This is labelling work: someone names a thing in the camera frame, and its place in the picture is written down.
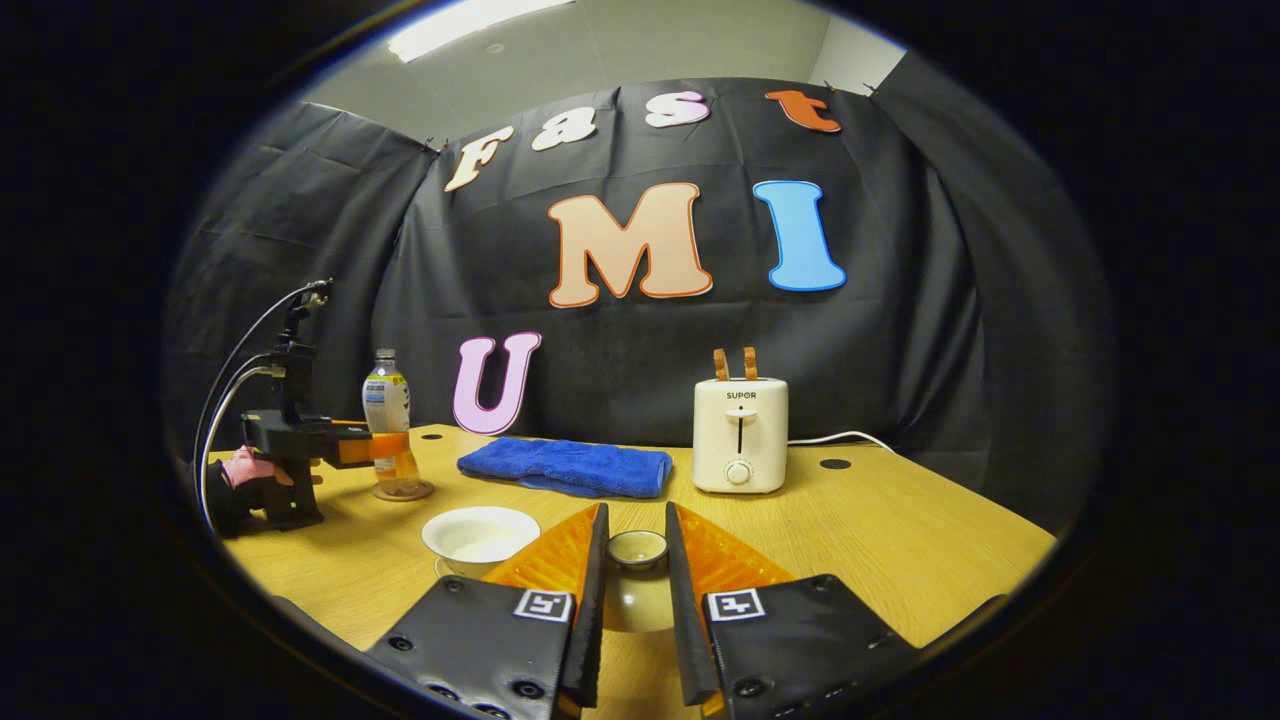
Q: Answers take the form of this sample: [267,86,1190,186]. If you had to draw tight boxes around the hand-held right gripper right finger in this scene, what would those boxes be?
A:
[664,501,921,720]

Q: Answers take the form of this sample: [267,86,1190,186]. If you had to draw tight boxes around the white toaster power cable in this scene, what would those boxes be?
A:
[787,430,896,455]

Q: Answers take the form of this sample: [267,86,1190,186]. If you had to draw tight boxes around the cream teacup lid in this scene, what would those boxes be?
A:
[600,529,673,634]

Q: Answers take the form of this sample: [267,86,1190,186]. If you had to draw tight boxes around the cream toaster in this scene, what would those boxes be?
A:
[692,377,790,495]

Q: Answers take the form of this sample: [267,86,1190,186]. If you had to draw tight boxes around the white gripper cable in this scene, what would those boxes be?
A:
[200,364,286,533]

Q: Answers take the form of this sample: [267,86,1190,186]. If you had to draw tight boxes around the black backdrop cloth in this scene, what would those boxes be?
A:
[165,75,1116,536]

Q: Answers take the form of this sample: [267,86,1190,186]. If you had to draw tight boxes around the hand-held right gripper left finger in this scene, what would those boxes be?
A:
[365,502,611,720]

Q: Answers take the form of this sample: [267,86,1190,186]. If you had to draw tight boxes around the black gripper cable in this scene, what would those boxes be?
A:
[193,283,326,471]

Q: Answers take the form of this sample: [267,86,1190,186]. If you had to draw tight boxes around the cream ceramic teacup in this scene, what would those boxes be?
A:
[421,505,542,579]

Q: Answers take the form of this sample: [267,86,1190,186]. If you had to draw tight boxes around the blue folded towel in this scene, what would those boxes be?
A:
[457,436,674,500]

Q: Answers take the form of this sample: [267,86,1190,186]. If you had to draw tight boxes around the clear labelled water bottle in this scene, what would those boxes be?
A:
[361,348,421,496]

